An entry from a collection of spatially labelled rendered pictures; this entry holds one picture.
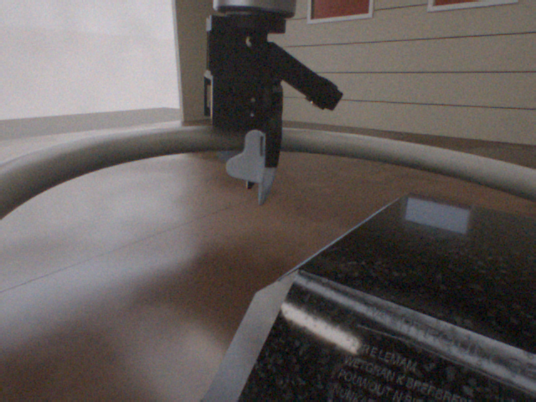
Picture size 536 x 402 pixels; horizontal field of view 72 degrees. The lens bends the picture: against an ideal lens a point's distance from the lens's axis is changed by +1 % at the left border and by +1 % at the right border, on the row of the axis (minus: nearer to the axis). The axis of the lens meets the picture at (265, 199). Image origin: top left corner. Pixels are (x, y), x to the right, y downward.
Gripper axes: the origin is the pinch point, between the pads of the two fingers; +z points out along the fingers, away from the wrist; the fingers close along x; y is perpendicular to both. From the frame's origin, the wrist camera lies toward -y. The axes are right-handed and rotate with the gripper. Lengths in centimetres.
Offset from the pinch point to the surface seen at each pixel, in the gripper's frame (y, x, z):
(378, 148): -12.9, 5.8, -6.7
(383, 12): -365, -561, -103
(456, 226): -24.1, 9.7, 2.7
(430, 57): -417, -483, -37
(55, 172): 20.2, 15.2, -7.1
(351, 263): -6.1, 14.6, 3.5
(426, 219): -21.9, 6.7, 3.0
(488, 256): -21.2, 17.4, 2.5
